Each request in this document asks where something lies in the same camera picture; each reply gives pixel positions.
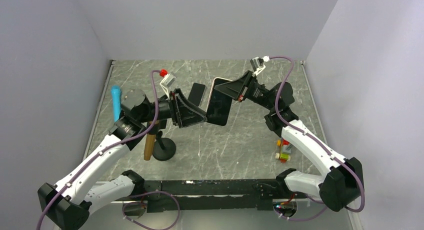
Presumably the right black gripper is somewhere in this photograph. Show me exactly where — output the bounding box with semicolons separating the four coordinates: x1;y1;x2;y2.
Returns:
214;70;277;112

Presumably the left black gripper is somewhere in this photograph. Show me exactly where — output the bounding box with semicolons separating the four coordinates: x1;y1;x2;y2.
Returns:
138;88;208;128

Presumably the beige phone case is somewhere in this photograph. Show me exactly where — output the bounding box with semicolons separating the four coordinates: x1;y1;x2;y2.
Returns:
205;77;234;127

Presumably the black smartphone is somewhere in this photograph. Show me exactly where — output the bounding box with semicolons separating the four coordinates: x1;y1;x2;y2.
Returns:
206;79;233;127

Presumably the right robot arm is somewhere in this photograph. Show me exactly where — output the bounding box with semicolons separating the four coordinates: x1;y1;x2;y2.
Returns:
213;71;365;213

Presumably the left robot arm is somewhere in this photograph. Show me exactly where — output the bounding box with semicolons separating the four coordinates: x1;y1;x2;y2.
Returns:
37;88;207;230

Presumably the phone in clear case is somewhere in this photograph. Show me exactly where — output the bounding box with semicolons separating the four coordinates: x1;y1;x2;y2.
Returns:
187;82;206;107

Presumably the black microphone stand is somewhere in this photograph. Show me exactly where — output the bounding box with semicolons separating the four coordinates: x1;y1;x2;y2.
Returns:
152;120;177;161

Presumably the gold microphone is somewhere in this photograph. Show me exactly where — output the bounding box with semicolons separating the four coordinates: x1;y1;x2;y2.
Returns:
143;121;160;161

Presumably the blue toy microphone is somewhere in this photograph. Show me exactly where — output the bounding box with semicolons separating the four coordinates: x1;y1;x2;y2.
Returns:
110;85;122;122

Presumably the colourful toy brick assembly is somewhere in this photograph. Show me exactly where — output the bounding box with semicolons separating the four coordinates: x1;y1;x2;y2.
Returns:
275;138;293;164

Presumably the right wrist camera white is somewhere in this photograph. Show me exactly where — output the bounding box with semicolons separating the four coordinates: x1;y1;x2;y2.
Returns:
250;55;270;77

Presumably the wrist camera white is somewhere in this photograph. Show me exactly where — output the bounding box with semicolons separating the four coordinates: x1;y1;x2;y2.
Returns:
250;55;270;77
159;69;177;98

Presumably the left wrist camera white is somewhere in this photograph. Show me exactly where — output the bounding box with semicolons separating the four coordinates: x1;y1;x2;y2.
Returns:
159;69;177;98

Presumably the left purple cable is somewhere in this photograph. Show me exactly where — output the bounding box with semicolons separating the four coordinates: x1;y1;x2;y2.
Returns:
34;68;167;230

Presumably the purple cable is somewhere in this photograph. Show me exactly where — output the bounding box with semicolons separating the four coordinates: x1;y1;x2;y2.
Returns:
264;55;366;213
34;68;167;230

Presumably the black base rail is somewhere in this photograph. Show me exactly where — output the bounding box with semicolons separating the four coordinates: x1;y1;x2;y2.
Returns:
120;178;297;213

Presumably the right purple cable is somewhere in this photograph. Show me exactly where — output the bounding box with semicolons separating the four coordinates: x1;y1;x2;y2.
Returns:
264;55;366;213

